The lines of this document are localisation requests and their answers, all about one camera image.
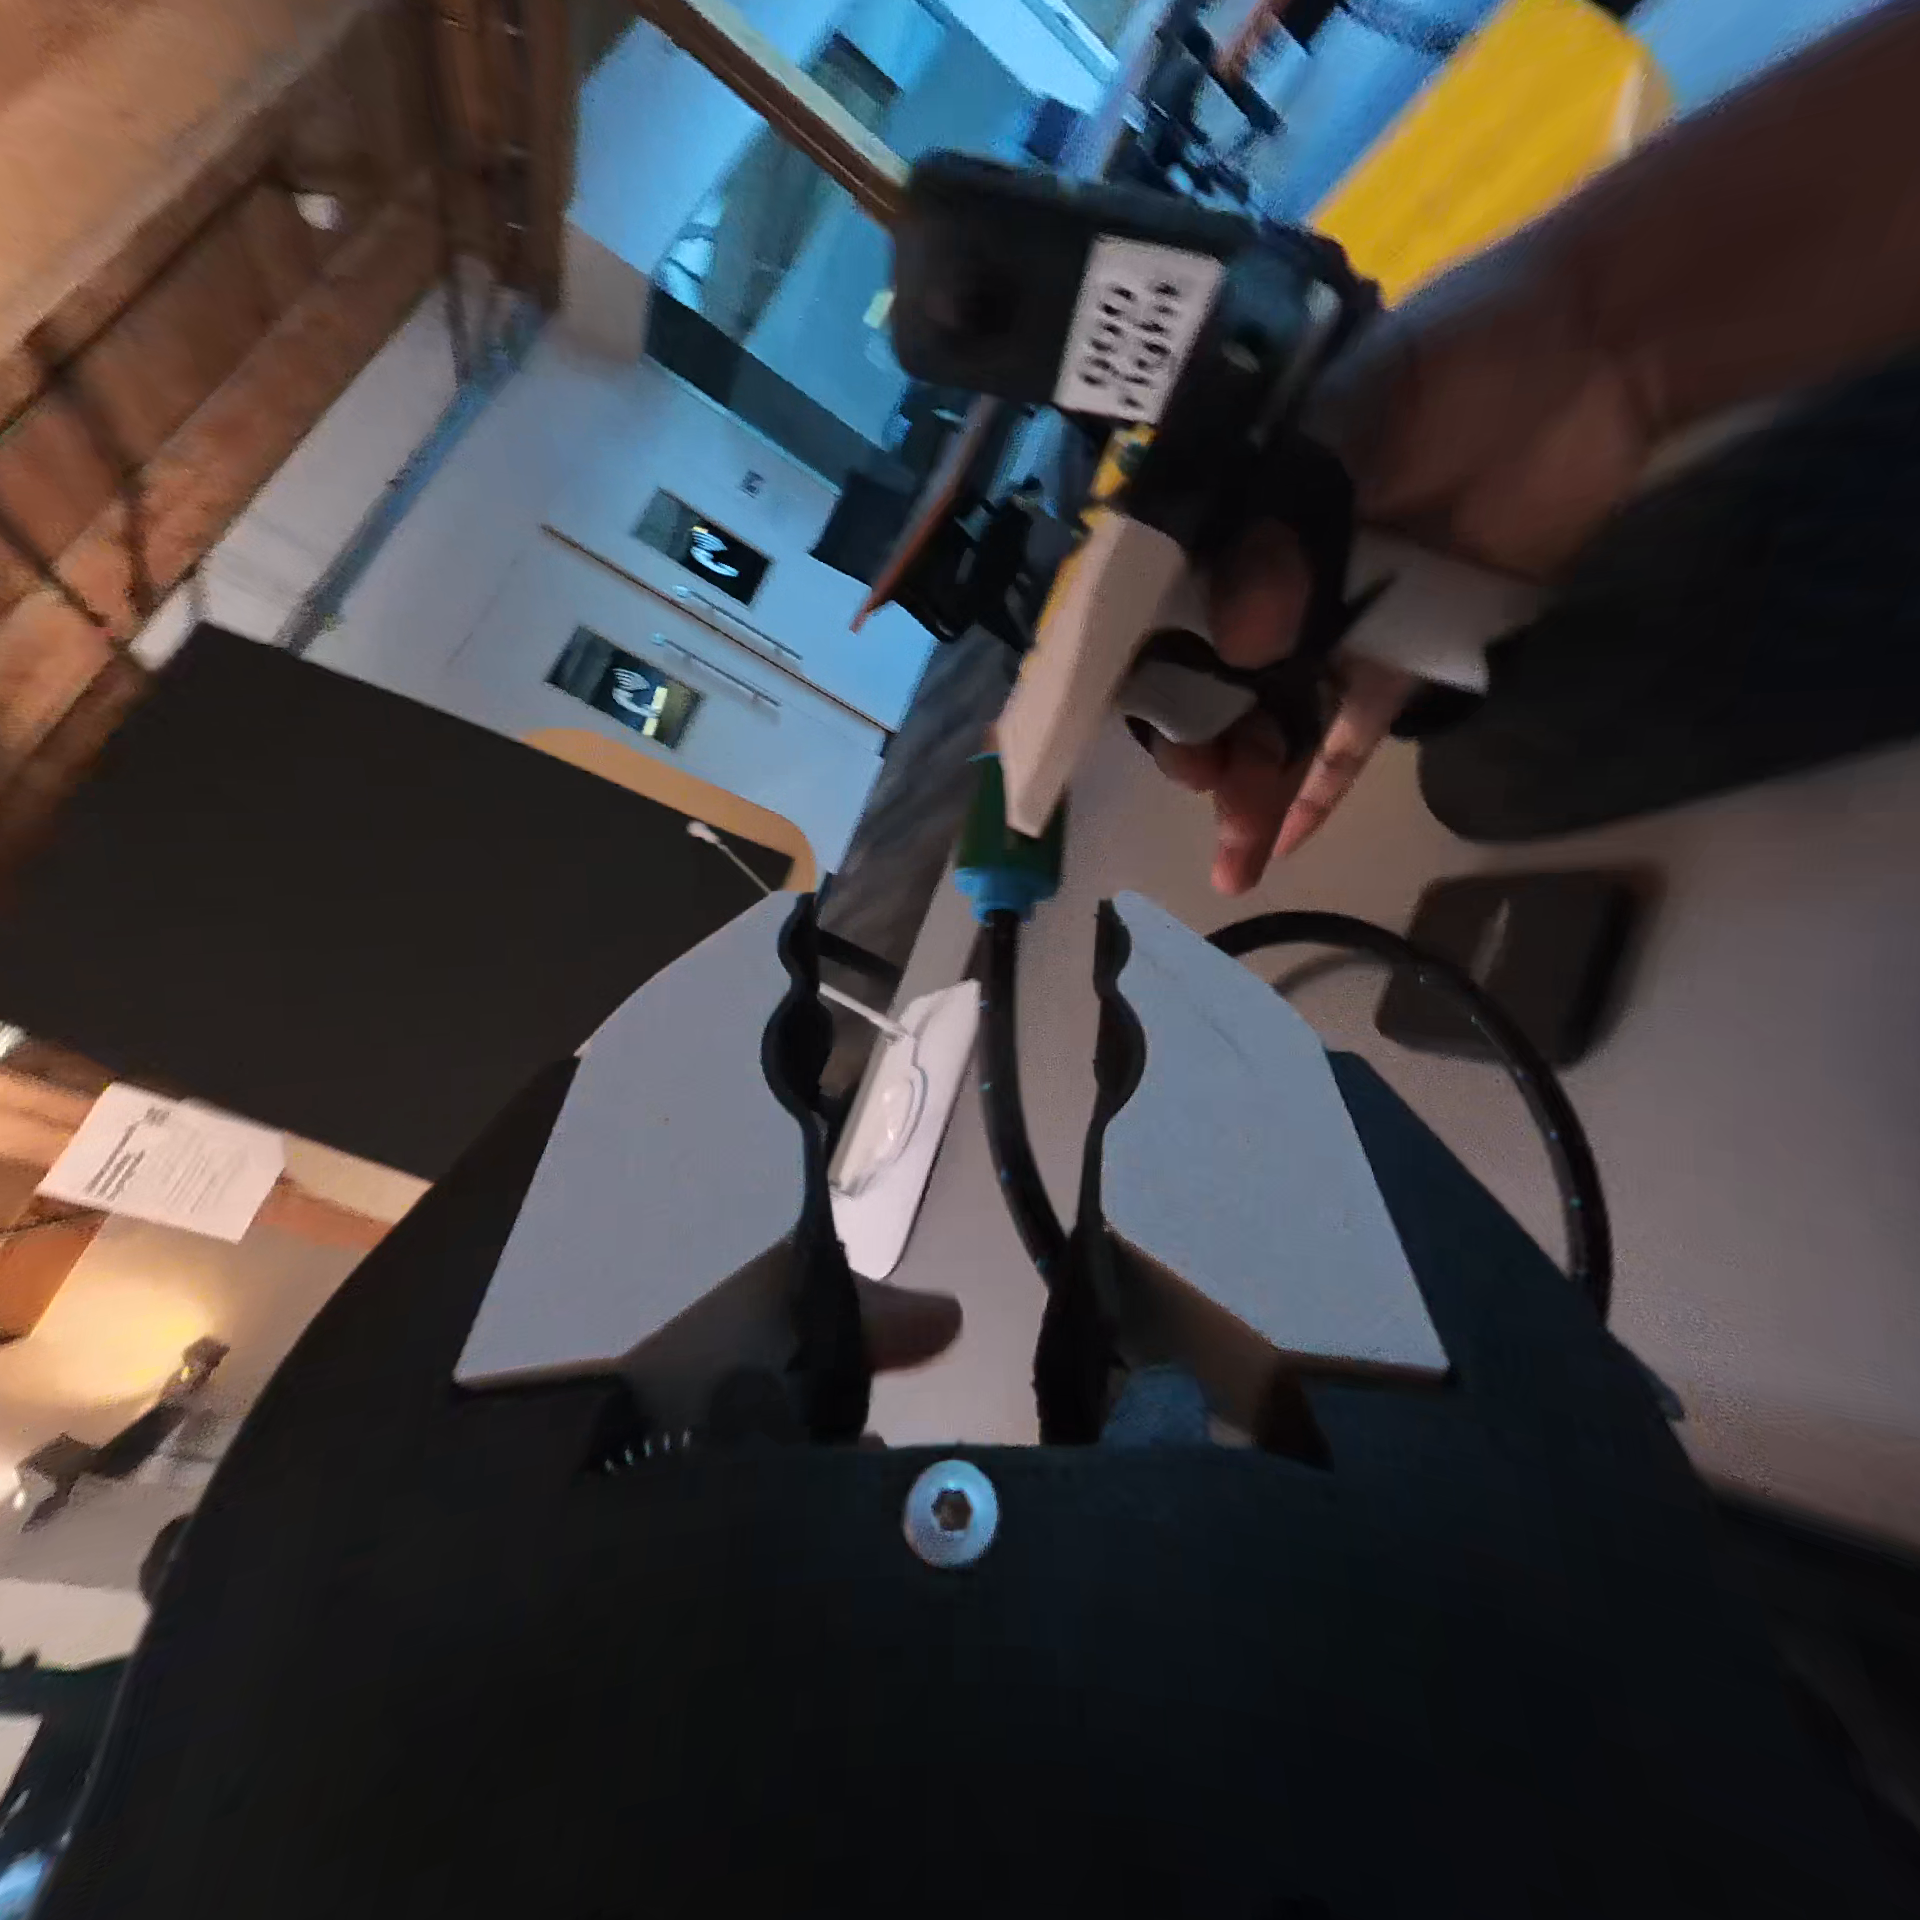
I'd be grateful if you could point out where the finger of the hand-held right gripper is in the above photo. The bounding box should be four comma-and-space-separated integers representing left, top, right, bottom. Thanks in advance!
995, 517, 1204, 837

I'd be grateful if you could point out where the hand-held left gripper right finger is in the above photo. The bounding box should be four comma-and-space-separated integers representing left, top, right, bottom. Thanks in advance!
1040, 892, 1449, 1442

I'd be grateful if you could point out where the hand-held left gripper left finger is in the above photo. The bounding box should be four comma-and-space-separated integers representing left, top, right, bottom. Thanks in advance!
456, 892, 867, 1442

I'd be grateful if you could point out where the black braided hdmi cable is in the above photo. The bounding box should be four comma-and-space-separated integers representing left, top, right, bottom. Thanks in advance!
958, 748, 1619, 1329

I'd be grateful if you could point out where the black hdmi hub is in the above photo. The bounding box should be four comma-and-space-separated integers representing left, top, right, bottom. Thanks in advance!
1376, 867, 1660, 1070

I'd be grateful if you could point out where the yellow plastic bin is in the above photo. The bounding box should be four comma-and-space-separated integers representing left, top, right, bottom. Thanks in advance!
1306, 0, 1678, 309

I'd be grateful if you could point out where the person's right forearm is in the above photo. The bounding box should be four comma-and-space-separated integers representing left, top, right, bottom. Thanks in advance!
1634, 0, 1920, 482

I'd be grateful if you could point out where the person's left hand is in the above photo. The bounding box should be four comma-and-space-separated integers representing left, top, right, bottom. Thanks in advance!
858, 1286, 966, 1377

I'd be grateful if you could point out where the white plastic packaging tray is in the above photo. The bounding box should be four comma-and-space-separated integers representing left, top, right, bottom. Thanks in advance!
829, 982, 987, 1279

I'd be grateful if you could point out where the white paper sheet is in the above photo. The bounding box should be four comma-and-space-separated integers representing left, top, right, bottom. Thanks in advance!
37, 1084, 291, 1243

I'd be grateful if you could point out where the black quilted pad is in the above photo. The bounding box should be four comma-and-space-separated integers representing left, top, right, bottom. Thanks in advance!
1418, 358, 1920, 845

